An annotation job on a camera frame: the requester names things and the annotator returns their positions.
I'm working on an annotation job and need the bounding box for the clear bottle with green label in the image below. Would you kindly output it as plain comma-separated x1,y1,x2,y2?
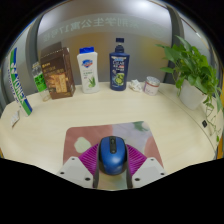
31,61,52,102

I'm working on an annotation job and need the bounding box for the crumpled white tissue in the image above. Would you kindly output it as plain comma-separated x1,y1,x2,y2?
128,79,144,93

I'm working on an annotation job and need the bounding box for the small round silver-lidded jar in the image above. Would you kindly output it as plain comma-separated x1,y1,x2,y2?
142,75,161,97

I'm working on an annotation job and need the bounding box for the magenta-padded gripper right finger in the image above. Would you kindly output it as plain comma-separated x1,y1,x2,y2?
124,143,167,190

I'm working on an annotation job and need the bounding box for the white and green shuttlecock tube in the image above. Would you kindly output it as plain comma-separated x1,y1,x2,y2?
7,47,34,117

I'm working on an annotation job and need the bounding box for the green potted plant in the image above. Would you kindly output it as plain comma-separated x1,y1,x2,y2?
155,35,224,143

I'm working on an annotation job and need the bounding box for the dark blue shampoo bottle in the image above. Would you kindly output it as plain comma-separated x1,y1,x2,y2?
108,37,131,92

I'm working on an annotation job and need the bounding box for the brown cardboard box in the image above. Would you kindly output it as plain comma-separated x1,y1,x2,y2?
39,41,76,100

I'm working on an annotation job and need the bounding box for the white bottle with blue cap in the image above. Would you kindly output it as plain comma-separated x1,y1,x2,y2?
76,46,101,94

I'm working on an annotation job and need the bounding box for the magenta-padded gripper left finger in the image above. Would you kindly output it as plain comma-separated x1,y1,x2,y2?
55,143,101,189

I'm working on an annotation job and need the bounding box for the pink and grey mouse pad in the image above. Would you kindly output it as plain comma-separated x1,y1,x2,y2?
62,120,164,168

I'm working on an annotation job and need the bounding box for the blue computer mouse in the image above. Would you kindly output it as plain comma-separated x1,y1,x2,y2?
97,135,129,176

